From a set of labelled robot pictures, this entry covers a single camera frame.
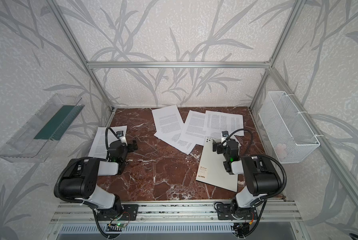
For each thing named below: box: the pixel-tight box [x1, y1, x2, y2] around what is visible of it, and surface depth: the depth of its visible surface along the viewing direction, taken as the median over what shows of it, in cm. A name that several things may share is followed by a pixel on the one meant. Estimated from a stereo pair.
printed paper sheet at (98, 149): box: [88, 125, 128, 159], surface depth 101 cm
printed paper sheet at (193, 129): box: [180, 110, 211, 146], surface depth 110 cm
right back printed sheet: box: [203, 110, 245, 136], surface depth 114 cm
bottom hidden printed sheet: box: [154, 130, 197, 155], surface depth 104 cm
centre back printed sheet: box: [152, 104, 185, 136], surface depth 114 cm
